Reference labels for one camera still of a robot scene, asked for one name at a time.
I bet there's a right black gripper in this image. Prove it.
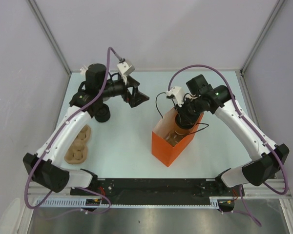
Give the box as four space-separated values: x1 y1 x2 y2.
174 96 205 125

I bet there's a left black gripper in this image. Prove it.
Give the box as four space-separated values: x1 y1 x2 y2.
98 74 148 107

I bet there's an orange paper bag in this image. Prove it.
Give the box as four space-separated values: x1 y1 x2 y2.
151 108 209 167

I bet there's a single black cup lid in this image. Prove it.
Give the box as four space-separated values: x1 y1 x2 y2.
175 114 196 129

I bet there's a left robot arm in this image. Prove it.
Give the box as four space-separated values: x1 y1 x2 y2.
23 60 149 195

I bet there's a stack of black lids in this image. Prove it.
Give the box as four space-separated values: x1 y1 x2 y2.
94 104 110 123

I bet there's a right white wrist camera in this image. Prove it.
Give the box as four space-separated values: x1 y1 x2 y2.
166 86 185 107

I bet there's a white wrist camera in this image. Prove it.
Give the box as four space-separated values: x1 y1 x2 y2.
166 86 185 107
117 58 135 84

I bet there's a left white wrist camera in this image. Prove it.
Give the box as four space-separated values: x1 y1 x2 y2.
117 58 135 84

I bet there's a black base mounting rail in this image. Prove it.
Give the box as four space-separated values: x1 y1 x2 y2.
70 177 245 204

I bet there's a white slotted cable duct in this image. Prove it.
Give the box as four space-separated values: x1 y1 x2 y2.
35 196 236 209

